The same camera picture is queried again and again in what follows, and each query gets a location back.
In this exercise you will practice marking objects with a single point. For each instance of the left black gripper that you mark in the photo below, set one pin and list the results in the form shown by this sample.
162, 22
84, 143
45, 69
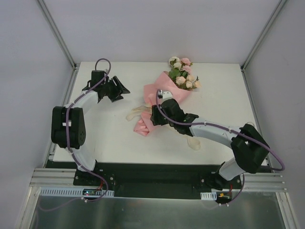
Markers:
112, 88

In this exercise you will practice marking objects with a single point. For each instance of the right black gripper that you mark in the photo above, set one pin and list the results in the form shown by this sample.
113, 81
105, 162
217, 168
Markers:
157, 115

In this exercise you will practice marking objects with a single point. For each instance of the artificial rose bouquet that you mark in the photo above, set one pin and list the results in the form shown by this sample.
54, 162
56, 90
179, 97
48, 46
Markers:
181, 74

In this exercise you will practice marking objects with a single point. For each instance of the cream ribbon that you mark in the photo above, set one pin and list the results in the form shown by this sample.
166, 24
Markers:
145, 127

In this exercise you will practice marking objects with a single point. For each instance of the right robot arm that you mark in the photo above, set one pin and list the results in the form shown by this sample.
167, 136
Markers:
248, 146

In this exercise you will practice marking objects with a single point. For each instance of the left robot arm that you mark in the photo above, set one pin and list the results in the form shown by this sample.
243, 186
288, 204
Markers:
68, 129

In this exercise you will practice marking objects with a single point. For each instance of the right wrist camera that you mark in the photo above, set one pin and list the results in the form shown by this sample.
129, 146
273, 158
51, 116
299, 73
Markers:
164, 95

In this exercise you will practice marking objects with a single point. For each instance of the left aluminium frame post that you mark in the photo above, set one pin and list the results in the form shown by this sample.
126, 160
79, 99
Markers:
56, 32

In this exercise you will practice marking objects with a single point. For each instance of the aluminium frame post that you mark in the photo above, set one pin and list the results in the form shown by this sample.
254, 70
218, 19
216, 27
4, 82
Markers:
263, 34
56, 32

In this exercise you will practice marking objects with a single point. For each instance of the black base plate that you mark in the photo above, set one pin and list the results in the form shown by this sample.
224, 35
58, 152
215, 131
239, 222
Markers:
149, 191

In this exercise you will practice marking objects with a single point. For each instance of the right white cable duct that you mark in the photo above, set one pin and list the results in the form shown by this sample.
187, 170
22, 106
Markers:
208, 196

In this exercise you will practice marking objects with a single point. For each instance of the white cable duct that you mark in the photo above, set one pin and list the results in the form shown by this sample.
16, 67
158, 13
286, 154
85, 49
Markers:
208, 196
75, 192

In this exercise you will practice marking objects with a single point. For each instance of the left white cable duct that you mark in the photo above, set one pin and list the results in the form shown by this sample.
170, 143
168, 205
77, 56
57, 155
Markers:
75, 192

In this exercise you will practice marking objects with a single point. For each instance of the right aluminium frame post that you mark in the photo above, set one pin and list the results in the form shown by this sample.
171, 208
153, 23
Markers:
263, 34

